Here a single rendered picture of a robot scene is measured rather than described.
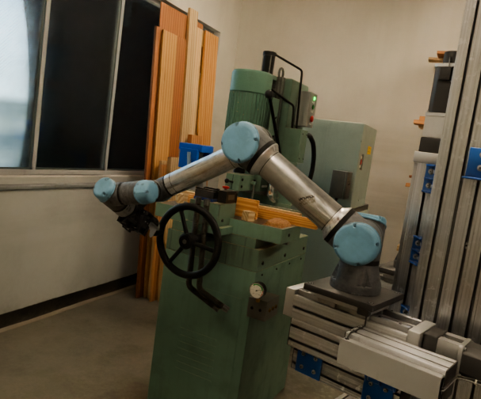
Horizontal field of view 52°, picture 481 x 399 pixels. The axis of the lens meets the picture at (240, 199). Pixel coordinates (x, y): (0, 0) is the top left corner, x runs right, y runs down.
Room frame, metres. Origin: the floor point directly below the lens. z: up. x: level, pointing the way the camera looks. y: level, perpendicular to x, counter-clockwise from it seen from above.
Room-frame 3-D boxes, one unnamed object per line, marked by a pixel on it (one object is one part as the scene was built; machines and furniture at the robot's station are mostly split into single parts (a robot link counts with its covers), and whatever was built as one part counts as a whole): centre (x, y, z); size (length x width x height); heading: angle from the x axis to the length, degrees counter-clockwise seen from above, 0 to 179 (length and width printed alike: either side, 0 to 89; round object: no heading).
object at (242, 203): (2.04, 0.02, 0.94); 0.21 x 0.01 x 0.08; 63
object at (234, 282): (2.23, -0.03, 0.36); 0.58 x 0.45 x 0.71; 153
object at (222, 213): (1.94, 0.10, 0.92); 0.15 x 0.13 x 0.09; 63
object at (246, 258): (2.23, -0.03, 0.76); 0.57 x 0.45 x 0.09; 153
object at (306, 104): (2.34, -0.25, 1.40); 0.10 x 0.06 x 0.16; 153
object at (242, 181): (2.13, 0.01, 1.03); 0.14 x 0.07 x 0.09; 153
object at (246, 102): (2.12, 0.02, 1.35); 0.18 x 0.18 x 0.31
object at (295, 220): (2.08, -0.04, 0.92); 0.62 x 0.02 x 0.04; 63
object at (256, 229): (2.02, 0.07, 0.87); 0.61 x 0.30 x 0.06; 63
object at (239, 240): (2.06, 0.05, 0.82); 0.40 x 0.21 x 0.04; 63
